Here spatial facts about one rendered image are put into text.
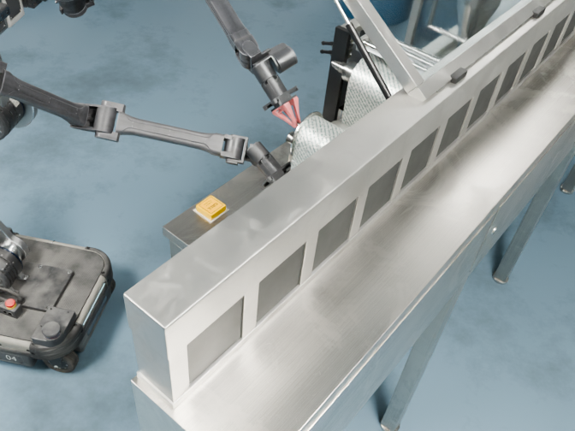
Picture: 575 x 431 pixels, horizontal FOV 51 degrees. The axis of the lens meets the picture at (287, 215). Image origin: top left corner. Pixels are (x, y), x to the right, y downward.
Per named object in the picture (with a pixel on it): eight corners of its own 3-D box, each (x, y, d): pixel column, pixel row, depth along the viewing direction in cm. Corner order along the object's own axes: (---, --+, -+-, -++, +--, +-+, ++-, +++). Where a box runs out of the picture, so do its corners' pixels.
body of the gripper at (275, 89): (264, 113, 172) (251, 91, 170) (287, 98, 177) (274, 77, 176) (277, 104, 166) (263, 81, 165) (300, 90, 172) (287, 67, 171)
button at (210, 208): (210, 199, 201) (210, 194, 199) (226, 209, 198) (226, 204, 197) (195, 210, 197) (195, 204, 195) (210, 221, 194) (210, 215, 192)
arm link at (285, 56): (241, 62, 177) (240, 44, 169) (273, 44, 180) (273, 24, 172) (265, 91, 174) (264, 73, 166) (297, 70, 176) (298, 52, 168)
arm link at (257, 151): (242, 149, 179) (257, 137, 179) (243, 152, 186) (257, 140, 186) (257, 167, 179) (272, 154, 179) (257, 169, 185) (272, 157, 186)
